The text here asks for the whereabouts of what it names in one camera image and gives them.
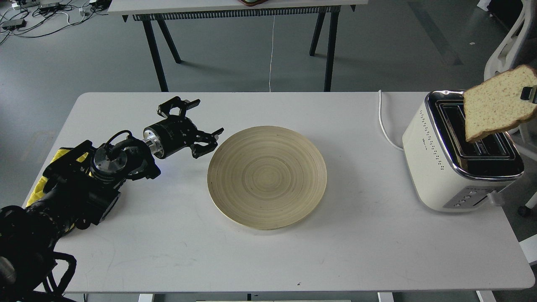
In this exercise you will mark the background table with black legs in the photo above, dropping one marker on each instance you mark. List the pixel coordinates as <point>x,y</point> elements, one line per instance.
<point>160,11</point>

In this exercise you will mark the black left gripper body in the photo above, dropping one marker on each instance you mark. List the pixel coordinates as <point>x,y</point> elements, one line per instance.
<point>169,136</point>

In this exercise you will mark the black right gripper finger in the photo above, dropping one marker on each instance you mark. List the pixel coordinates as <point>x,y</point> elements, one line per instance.
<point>529,94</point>

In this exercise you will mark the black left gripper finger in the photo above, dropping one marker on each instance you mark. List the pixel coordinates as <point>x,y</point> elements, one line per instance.
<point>201,143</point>
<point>164,109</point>

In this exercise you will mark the slice of bread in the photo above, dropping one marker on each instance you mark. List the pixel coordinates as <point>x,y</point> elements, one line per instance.
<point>495,105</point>

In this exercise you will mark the white office chair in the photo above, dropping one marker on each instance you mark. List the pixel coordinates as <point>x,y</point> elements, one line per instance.
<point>518,48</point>

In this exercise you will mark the yellow oven mitt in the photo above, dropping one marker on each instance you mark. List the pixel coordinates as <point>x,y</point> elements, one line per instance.
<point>38,190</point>

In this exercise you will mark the round bamboo plate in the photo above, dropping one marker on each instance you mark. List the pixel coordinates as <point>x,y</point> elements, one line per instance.
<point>267,177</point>

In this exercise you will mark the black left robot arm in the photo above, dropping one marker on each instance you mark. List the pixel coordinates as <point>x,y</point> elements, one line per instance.
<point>81,188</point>

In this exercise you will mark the cream white toaster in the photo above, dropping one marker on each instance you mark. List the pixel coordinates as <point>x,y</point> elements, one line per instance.
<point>449,174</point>

